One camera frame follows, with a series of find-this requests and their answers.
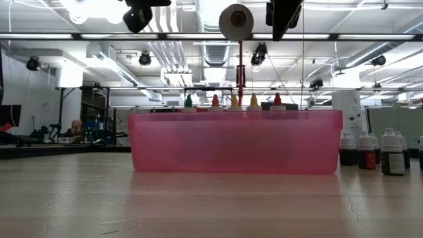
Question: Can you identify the long ceiling light bar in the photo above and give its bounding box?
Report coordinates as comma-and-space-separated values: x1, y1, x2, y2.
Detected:
0, 32, 423, 42

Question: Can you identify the dark computer monitor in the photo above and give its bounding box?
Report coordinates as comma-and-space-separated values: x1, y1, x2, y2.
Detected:
260, 101, 299, 112

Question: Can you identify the dark shelving unit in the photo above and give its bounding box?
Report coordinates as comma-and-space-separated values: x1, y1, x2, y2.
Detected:
81, 89, 116, 143

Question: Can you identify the thin hanging cable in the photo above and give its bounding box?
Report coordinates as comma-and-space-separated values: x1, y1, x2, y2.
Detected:
300, 0, 305, 110

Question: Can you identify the red desk lamp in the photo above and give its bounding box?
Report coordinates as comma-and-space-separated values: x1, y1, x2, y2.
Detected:
217, 3, 255, 112

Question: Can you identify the green food coloring bottle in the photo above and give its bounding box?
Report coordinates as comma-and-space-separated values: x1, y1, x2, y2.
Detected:
180, 95, 196, 113

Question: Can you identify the orange food coloring bottle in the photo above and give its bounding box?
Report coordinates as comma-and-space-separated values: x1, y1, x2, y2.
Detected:
208, 94, 223, 112

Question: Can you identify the green partition panel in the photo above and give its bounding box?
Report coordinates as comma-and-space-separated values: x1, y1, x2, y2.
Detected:
365, 106, 423, 149

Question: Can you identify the pink translucent plastic bin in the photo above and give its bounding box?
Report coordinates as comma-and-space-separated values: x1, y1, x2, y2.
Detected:
127, 110, 344, 175

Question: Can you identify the person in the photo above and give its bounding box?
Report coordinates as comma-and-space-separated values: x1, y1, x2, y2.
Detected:
70, 118, 85, 138

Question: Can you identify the red food coloring bottle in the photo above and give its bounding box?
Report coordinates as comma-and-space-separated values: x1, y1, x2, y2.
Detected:
270, 92, 287, 112

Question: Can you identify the yellow food coloring bottle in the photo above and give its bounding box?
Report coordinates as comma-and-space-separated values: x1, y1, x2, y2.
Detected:
247, 93, 262, 112
227, 93, 243, 112

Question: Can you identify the black background rig frame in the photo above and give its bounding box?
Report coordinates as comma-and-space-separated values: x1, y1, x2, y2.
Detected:
54, 85, 239, 146

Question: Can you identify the white column device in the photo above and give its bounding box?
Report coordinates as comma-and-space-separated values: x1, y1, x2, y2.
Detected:
331, 91, 364, 141

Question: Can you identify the black ceiling spotlight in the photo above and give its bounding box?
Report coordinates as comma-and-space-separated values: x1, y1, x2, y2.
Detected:
370, 54, 387, 67
26, 56, 41, 72
138, 51, 153, 67
309, 77, 325, 90
250, 42, 268, 67

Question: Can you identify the small white-capped dropper bottle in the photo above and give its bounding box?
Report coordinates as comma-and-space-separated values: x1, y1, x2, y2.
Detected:
379, 128, 406, 177
358, 131, 378, 171
339, 131, 359, 167
395, 131, 411, 171

